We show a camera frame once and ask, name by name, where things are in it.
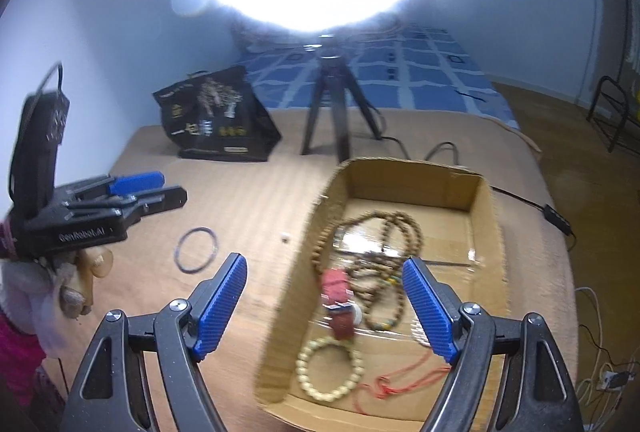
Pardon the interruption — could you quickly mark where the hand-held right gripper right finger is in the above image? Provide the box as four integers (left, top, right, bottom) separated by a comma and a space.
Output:
402, 257, 583, 432

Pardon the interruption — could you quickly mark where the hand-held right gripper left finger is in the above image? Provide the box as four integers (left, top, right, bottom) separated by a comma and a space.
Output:
65, 253, 248, 432

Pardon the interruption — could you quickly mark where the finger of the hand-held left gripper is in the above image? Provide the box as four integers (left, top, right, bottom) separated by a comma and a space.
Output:
70, 186, 188, 226
65, 171, 166, 203

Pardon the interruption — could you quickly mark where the dark bangle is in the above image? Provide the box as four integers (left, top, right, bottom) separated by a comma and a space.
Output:
175, 227, 220, 273

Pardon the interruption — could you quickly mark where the cardboard box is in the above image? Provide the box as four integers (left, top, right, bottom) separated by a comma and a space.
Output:
254, 157, 513, 424

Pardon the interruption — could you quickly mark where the red cord green pendant necklace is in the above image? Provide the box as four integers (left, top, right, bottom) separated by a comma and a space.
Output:
354, 347, 451, 413

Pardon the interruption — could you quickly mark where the red charm ornament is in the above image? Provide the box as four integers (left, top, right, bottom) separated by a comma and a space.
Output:
320, 268, 363, 340

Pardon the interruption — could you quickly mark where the white bead bracelet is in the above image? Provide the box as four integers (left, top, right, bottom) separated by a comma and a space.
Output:
296, 337, 363, 402

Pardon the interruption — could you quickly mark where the brown bead necklace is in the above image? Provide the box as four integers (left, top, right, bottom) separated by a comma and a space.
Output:
311, 210, 425, 332

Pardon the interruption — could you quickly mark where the person's left hand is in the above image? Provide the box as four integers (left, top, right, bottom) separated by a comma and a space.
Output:
0, 248, 114, 358

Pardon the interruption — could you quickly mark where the black printed snack bag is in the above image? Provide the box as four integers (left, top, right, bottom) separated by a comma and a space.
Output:
152, 65, 282, 163

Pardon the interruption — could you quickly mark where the white power strip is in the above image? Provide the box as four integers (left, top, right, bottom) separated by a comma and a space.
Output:
597, 364, 633, 390

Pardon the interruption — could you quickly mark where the black tripod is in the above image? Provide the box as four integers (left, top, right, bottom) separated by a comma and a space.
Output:
300, 34, 386, 158

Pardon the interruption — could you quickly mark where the blue checked bed sheet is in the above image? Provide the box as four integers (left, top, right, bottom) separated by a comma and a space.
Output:
232, 24, 521, 130

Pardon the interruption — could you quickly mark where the black cable with switch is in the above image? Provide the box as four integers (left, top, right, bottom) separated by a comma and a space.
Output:
375, 132, 577, 253

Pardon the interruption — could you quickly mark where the white cable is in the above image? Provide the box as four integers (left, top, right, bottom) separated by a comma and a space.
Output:
575, 287, 617, 393

